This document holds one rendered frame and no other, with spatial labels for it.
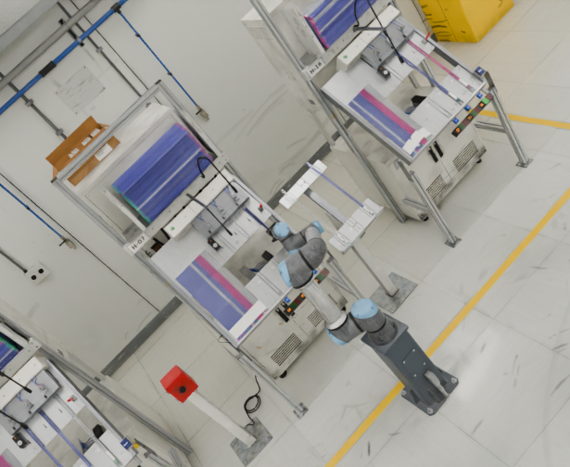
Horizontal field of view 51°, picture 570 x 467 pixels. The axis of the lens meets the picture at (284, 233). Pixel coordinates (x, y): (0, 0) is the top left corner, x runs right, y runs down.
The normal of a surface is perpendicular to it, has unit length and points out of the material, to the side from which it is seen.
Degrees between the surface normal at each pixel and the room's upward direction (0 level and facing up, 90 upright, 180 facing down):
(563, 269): 0
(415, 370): 90
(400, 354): 90
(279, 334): 90
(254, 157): 90
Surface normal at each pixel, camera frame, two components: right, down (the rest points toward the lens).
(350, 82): -0.05, -0.25
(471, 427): -0.55, -0.64
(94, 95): 0.48, 0.29
